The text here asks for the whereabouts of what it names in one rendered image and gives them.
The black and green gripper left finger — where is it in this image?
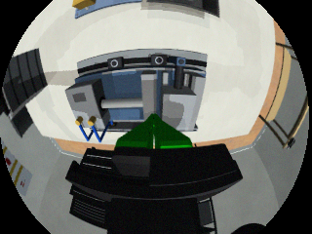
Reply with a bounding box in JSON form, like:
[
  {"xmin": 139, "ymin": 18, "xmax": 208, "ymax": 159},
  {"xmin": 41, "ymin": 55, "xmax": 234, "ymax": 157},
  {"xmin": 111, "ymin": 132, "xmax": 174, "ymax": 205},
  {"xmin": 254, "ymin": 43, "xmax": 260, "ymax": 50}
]
[{"xmin": 114, "ymin": 113, "xmax": 154, "ymax": 148}]

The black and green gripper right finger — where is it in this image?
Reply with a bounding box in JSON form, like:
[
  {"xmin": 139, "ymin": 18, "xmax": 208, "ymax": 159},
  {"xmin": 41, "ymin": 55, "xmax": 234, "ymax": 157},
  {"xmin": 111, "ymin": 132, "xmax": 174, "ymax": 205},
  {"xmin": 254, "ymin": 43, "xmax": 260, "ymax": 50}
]
[{"xmin": 154, "ymin": 113, "xmax": 193, "ymax": 148}]

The yellow brass block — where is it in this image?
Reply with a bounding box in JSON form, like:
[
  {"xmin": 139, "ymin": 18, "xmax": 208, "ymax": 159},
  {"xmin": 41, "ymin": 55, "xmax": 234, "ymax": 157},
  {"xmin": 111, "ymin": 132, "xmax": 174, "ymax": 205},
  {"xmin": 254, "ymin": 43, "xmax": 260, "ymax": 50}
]
[{"xmin": 72, "ymin": 0, "xmax": 96, "ymax": 10}]

